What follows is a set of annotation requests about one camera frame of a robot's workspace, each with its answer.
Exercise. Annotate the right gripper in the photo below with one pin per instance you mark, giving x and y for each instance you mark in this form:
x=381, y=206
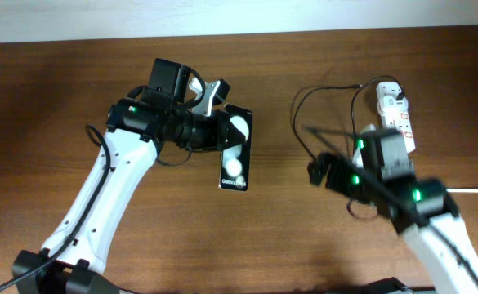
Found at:
x=341, y=168

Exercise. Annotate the white power strip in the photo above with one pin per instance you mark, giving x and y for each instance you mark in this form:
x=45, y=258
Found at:
x=401, y=121

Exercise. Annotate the black smartphone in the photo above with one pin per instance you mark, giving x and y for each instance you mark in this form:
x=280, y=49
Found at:
x=235, y=161

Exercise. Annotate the white USB charger plug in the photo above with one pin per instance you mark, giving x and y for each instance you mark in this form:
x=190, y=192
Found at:
x=391, y=98

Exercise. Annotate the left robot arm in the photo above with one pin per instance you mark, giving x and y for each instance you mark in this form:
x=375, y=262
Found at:
x=176, y=105

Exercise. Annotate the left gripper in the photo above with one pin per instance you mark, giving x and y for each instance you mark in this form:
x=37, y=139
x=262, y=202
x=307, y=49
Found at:
x=218, y=120

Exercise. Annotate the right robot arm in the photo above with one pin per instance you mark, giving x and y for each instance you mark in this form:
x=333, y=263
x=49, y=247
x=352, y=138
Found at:
x=422, y=212

